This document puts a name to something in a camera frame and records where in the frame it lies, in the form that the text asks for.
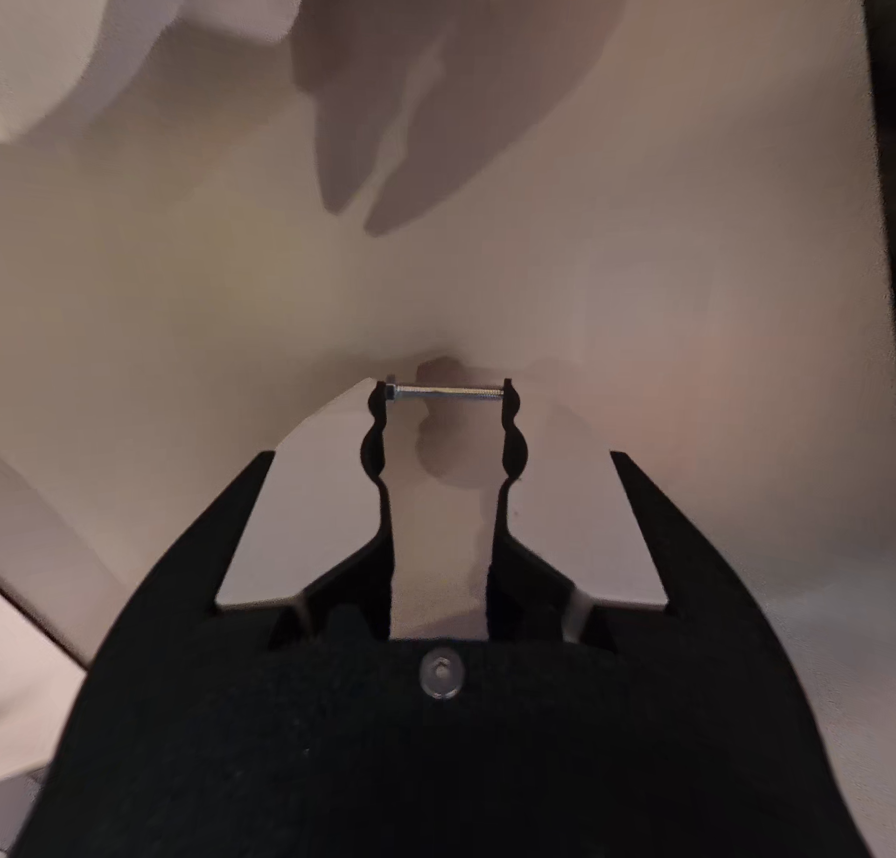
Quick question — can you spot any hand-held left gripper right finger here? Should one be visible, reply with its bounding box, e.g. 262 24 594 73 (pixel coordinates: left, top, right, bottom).
486 378 671 645

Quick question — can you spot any long thin silver bolt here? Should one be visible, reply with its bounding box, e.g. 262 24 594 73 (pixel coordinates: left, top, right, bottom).
384 380 505 402

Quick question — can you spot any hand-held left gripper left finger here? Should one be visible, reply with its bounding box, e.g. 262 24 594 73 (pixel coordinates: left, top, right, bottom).
213 378 396 642

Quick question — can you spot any grey desk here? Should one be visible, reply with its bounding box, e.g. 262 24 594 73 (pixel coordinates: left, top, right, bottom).
0 0 876 789

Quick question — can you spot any white document stand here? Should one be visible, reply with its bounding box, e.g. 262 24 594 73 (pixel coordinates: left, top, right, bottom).
0 585 92 782

